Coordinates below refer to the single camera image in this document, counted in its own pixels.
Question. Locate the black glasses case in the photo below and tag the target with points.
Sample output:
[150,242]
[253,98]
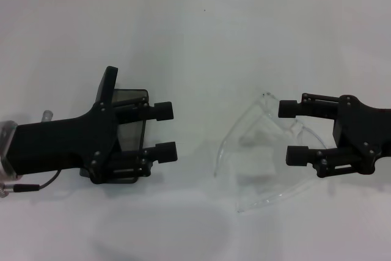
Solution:
[107,85]

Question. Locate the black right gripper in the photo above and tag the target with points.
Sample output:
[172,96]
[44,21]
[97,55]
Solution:
[366,132]

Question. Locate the clear plastic glasses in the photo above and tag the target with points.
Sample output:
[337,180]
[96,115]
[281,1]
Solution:
[262,111]

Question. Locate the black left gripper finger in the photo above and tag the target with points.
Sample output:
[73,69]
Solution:
[166,152]
[163,111]

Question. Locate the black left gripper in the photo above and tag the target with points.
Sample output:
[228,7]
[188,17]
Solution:
[55,138]

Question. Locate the silver left flange connector stub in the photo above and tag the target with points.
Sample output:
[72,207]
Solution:
[47,115]

